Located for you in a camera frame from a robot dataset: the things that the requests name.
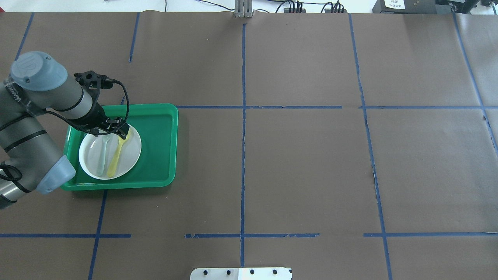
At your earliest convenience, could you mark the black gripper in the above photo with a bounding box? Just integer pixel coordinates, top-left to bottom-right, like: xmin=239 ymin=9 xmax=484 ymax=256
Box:
xmin=84 ymin=117 xmax=130 ymax=140

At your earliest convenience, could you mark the yellow plastic spoon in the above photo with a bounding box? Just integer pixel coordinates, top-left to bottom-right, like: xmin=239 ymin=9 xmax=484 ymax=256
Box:
xmin=106 ymin=131 xmax=132 ymax=177

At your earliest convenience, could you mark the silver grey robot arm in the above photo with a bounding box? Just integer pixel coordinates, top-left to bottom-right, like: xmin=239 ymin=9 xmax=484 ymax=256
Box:
xmin=0 ymin=51 xmax=130 ymax=209

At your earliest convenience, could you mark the pale green plastic fork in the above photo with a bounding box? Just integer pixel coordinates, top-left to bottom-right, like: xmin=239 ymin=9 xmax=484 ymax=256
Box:
xmin=96 ymin=134 xmax=112 ymax=177

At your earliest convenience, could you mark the white round plate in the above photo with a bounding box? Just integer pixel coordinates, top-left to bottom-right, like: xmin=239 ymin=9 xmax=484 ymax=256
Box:
xmin=78 ymin=126 xmax=142 ymax=180

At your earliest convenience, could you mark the green plastic tray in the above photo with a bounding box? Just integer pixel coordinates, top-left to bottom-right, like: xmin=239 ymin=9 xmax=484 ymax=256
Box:
xmin=62 ymin=103 xmax=179 ymax=191

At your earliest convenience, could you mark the black box white label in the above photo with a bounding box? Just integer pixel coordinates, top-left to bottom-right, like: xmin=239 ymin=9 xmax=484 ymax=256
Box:
xmin=372 ymin=0 xmax=452 ymax=14

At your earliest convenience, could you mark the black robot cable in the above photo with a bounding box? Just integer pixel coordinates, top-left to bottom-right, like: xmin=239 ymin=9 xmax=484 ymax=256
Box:
xmin=43 ymin=80 xmax=130 ymax=127

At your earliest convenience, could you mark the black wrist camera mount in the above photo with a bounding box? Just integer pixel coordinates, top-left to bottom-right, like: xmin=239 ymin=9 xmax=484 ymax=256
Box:
xmin=73 ymin=70 xmax=114 ymax=90

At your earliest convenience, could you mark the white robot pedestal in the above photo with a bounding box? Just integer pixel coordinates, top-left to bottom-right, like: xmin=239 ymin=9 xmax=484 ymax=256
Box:
xmin=190 ymin=266 xmax=293 ymax=280

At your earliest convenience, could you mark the aluminium frame post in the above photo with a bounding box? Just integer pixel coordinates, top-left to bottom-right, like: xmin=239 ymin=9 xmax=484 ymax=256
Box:
xmin=233 ymin=0 xmax=254 ymax=18

